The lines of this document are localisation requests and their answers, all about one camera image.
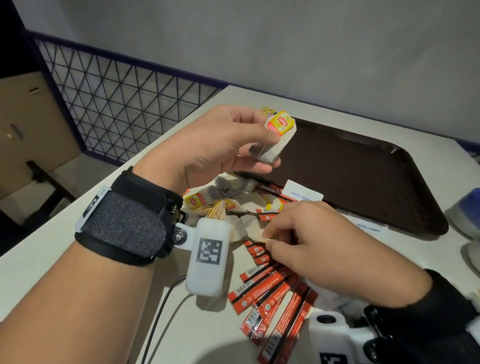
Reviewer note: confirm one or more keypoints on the person's left hand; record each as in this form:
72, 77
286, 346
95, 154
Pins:
195, 150

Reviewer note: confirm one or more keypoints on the person's right hand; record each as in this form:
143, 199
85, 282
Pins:
337, 255

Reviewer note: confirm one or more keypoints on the person's left thumb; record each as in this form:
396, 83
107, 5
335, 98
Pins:
258, 166

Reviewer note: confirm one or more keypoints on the person's left middle finger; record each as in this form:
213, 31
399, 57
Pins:
247, 112

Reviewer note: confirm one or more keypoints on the person's right thumb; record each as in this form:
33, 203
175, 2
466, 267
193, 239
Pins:
279, 251

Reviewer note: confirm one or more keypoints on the yellow tagged tea bag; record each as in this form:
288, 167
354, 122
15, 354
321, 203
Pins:
275, 144

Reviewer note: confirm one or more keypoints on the person's left forearm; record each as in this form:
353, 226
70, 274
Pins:
71, 303

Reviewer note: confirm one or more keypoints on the small yellow paper tag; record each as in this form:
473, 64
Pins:
268, 110

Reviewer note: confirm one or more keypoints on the pile of tea bags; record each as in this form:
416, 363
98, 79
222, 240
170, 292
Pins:
228, 187

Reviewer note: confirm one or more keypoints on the pile of red stick sachets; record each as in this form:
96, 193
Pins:
262, 288

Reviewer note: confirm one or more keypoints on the white paper sachet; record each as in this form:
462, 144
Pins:
369, 225
302, 191

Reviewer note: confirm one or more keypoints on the dark brown plastic tray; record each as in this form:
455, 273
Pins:
356, 176

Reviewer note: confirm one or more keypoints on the white and blue container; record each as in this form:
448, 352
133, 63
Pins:
467, 215

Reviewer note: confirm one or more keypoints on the white round object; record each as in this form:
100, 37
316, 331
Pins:
474, 257

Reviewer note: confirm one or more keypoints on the black metal stand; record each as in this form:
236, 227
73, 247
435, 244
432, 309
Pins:
48, 183

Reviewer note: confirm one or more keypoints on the brown cardboard box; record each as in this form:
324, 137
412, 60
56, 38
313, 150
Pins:
33, 127

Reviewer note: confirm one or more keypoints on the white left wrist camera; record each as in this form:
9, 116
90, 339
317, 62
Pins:
208, 262

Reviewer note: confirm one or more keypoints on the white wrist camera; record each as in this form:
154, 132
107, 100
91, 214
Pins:
208, 262
333, 337

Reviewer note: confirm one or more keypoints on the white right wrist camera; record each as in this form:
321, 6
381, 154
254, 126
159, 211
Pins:
333, 337

